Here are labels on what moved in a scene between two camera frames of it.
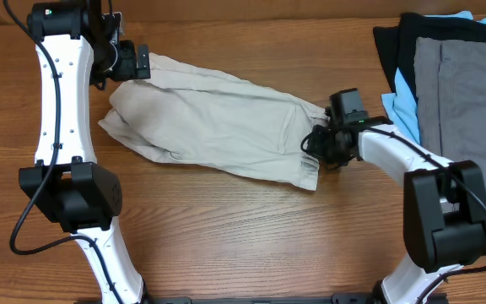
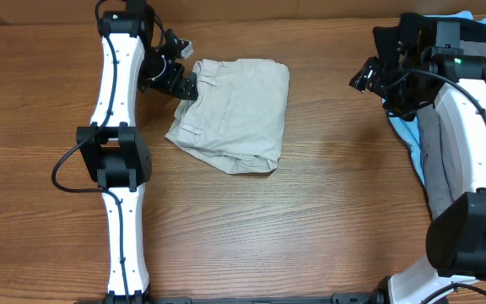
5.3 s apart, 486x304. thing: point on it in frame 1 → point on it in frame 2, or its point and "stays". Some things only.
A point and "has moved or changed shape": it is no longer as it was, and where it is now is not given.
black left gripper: (129, 69) → (171, 84)
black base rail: (351, 298) stays
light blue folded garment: (401, 99) stays
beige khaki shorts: (196, 117) has moved or changed shape
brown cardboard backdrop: (254, 12) stays
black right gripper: (315, 144) → (383, 73)
